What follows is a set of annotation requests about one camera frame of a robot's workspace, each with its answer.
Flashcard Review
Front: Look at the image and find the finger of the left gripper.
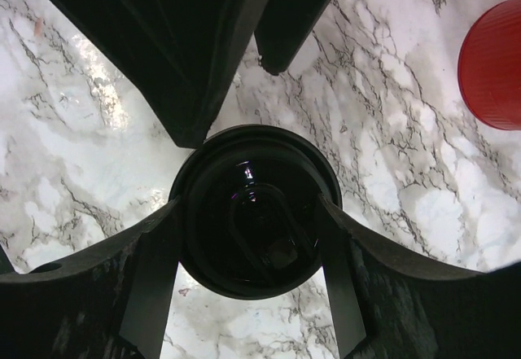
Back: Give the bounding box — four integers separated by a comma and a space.
254, 0, 331, 76
50, 0, 267, 148

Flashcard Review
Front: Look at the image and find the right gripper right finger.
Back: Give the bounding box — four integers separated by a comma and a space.
317, 197, 520, 358

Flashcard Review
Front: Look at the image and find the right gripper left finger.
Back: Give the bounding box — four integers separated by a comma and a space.
1, 199, 182, 358

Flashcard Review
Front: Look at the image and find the black plastic cup lid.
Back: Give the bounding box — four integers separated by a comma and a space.
170, 125, 342, 300

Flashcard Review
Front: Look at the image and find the red straw holder cup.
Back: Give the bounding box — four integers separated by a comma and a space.
458, 0, 520, 131

